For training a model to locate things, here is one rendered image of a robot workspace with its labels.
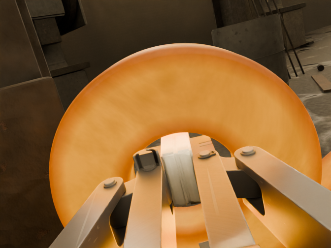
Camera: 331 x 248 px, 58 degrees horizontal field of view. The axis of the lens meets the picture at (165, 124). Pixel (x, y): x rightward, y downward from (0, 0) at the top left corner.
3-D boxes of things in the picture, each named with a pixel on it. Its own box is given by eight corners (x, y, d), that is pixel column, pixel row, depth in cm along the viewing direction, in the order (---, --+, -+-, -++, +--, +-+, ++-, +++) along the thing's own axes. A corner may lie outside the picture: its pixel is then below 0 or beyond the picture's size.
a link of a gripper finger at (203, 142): (197, 180, 13) (268, 164, 12) (188, 138, 17) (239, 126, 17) (204, 210, 13) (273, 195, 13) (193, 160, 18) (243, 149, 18)
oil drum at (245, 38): (215, 125, 291) (195, 32, 268) (255, 106, 320) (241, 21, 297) (265, 132, 241) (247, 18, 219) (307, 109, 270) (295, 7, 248)
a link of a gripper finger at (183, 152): (175, 152, 14) (190, 148, 14) (172, 112, 21) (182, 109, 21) (189, 206, 15) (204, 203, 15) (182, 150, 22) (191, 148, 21)
